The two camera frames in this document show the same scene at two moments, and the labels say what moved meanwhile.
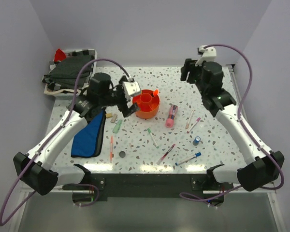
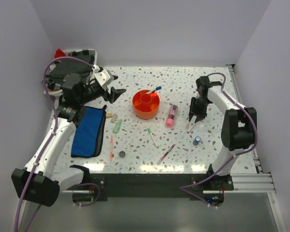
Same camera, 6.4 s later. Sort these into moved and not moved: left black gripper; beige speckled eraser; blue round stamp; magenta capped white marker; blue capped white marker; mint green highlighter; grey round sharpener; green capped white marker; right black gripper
Moved: blue capped white marker; right black gripper; left black gripper
Not moved: mint green highlighter; magenta capped white marker; blue round stamp; grey round sharpener; beige speckled eraser; green capped white marker
